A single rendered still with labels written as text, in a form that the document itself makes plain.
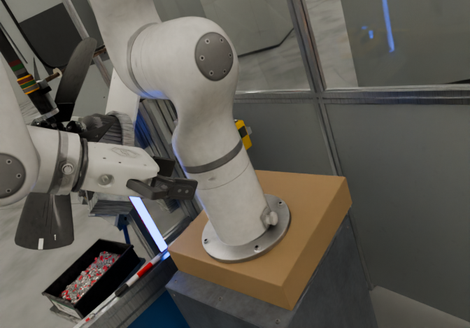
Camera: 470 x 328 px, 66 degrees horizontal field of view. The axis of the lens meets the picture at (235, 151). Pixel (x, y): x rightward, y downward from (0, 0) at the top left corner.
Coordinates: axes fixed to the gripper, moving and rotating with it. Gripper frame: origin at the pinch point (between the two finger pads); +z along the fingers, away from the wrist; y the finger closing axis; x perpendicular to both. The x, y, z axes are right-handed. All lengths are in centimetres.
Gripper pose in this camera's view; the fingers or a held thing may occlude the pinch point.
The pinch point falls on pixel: (177, 177)
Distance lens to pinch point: 58.7
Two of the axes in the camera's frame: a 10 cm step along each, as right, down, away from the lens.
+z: 8.1, 1.6, 5.6
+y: -5.0, -3.2, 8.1
